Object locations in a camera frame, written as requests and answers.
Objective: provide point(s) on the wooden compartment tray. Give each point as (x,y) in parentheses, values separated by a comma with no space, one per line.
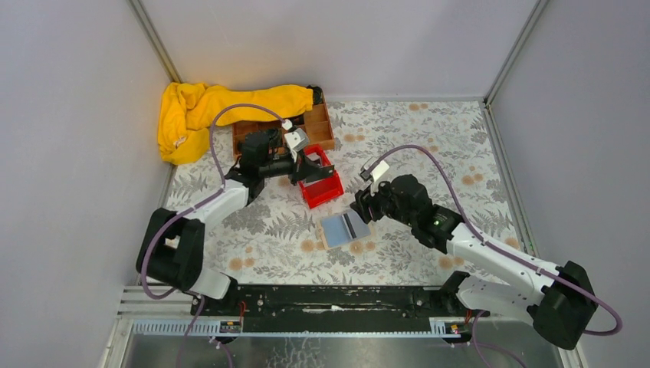
(315,123)

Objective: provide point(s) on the beige card holder wallet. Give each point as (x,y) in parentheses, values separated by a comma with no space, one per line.
(332,232)

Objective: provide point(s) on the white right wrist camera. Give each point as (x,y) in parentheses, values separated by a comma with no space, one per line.
(372,172)

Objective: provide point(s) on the white card with magnetic stripe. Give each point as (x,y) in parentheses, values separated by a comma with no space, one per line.
(355,227)

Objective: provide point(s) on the red plastic bin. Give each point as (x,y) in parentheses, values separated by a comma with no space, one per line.
(323,190)

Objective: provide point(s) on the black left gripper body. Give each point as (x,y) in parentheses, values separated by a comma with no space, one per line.
(299,167)

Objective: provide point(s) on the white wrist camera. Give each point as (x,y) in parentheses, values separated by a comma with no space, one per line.
(372,172)
(295,137)

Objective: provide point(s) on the yellow cloth garment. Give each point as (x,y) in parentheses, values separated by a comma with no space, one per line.
(188,110)

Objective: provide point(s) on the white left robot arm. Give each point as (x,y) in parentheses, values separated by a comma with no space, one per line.
(173,245)

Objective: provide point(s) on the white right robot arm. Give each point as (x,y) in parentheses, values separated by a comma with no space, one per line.
(548,297)

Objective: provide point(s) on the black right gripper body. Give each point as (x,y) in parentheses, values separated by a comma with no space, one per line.
(369,202)

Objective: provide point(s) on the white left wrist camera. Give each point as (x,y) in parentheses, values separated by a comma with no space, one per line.
(295,137)

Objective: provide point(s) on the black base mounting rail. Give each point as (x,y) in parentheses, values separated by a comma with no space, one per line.
(335,309)

